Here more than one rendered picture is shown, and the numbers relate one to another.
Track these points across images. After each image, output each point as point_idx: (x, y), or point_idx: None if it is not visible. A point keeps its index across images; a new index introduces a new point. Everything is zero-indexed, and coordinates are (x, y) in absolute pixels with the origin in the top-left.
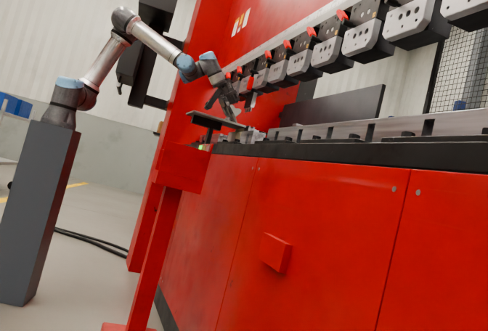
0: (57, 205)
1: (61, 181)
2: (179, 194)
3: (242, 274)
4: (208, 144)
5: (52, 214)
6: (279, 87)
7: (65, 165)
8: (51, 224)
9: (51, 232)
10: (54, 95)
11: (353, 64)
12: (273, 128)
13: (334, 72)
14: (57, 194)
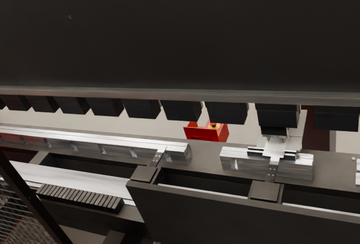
0: (315, 132)
1: (307, 117)
2: None
3: None
4: (192, 127)
5: (310, 136)
6: (209, 120)
7: (306, 109)
8: (317, 143)
9: (322, 148)
10: None
11: (94, 113)
12: (178, 142)
13: (113, 116)
14: (308, 125)
